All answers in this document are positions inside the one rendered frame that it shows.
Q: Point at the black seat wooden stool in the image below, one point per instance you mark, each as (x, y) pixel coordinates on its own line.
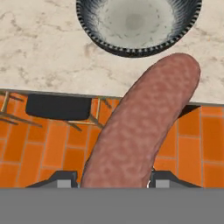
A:
(58, 106)

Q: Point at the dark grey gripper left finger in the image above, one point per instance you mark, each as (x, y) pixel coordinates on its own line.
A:
(62, 179)

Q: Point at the reddish brown sausage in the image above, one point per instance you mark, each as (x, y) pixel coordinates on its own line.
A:
(145, 125)

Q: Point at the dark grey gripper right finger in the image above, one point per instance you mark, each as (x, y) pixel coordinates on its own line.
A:
(164, 178)

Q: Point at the black rimmed grey bowl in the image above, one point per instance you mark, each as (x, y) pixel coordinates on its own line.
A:
(137, 26)

